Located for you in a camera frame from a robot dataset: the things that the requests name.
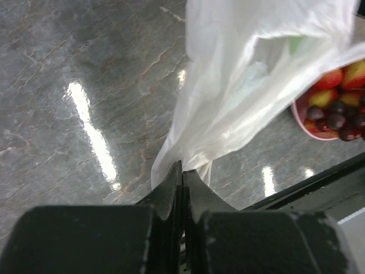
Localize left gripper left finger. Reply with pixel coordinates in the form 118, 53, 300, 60
1, 162, 182, 273

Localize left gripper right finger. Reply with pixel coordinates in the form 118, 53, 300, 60
182, 171, 359, 273

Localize fake dark red fruit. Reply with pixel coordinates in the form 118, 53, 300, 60
303, 90, 364, 142

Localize white plastic bag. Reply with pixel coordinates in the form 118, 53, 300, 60
151, 1, 364, 187

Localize pink plate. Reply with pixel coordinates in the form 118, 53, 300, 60
290, 97, 338, 141

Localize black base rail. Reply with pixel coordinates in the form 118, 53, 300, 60
245, 152, 364, 221

